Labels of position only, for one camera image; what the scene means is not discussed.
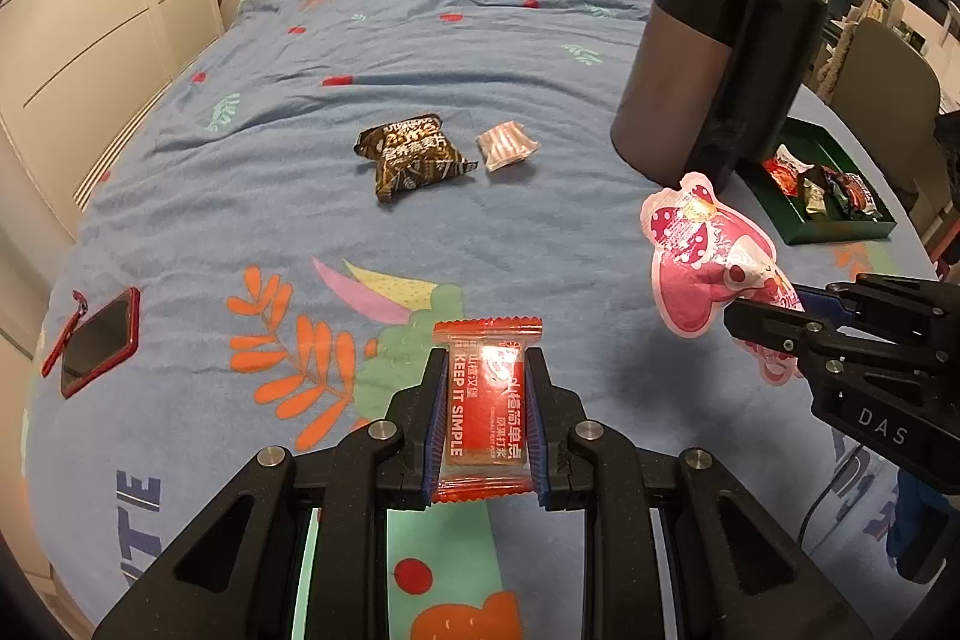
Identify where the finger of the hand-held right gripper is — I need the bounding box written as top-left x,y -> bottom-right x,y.
793,272 -> 960,345
724,299 -> 830,380

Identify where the green tray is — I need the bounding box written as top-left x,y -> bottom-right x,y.
738,116 -> 898,247

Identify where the long red and white packet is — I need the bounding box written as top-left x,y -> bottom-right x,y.
762,144 -> 815,197

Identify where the small red snack packet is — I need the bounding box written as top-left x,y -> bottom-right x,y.
432,315 -> 545,505

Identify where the black and brown container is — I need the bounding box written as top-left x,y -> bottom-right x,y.
609,0 -> 829,192

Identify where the black cable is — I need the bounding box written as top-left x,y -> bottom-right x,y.
796,478 -> 853,555

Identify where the red-cased smartphone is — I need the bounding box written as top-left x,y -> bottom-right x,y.
40,287 -> 143,402

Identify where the pink cartoon-shaped snack packet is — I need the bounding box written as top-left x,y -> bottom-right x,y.
639,170 -> 808,387

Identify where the grey chair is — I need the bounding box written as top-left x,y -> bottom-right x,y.
823,17 -> 943,215

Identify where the green and beige candy packet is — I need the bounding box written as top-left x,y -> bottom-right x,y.
800,178 -> 830,222

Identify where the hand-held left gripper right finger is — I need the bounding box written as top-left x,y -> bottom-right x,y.
523,350 -> 857,640

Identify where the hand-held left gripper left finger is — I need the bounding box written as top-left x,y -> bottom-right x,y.
94,348 -> 451,640

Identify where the person's right forearm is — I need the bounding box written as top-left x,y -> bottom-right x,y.
895,473 -> 950,585

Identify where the dark brown snack packet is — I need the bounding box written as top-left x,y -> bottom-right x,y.
354,112 -> 480,208

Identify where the black and red snack packet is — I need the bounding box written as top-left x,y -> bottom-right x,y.
821,165 -> 863,218

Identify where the pink striped candy packet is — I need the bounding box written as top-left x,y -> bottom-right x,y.
475,118 -> 542,173

